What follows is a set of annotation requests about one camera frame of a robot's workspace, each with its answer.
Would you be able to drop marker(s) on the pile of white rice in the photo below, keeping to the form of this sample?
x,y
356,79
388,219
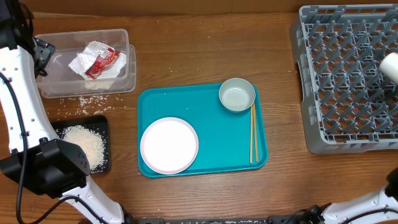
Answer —
x,y
91,143

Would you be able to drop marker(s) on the teal plastic serving tray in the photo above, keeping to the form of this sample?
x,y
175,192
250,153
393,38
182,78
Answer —
x,y
223,136

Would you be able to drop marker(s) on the large white plate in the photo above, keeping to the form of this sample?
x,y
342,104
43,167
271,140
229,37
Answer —
x,y
169,145

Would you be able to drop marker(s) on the red sauce packet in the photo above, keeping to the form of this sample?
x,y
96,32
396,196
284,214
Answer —
x,y
106,57

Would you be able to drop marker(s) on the left wooden chopstick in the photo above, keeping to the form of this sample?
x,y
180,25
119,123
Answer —
x,y
251,135

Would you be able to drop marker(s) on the clear plastic waste bin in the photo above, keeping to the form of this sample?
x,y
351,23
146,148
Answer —
x,y
62,81

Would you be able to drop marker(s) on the right wooden chopstick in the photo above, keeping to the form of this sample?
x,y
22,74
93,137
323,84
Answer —
x,y
254,122

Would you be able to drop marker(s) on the white napkin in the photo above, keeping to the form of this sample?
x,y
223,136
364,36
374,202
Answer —
x,y
83,61

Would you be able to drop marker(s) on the grey-green bowl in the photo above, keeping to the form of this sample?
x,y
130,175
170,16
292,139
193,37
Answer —
x,y
237,94

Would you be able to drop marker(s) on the black rectangular tray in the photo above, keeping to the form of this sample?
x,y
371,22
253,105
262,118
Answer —
x,y
97,123

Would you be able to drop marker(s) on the white cup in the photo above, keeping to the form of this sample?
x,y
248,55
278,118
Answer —
x,y
389,66

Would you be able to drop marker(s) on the grey dishwasher rack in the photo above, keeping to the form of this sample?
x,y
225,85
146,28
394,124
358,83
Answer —
x,y
349,105

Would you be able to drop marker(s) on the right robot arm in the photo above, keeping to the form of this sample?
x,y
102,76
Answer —
x,y
375,207

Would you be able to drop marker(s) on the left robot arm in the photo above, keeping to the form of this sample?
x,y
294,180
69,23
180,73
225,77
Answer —
x,y
40,161

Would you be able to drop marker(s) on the wooden chopstick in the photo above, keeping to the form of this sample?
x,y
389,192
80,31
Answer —
x,y
254,122
251,135

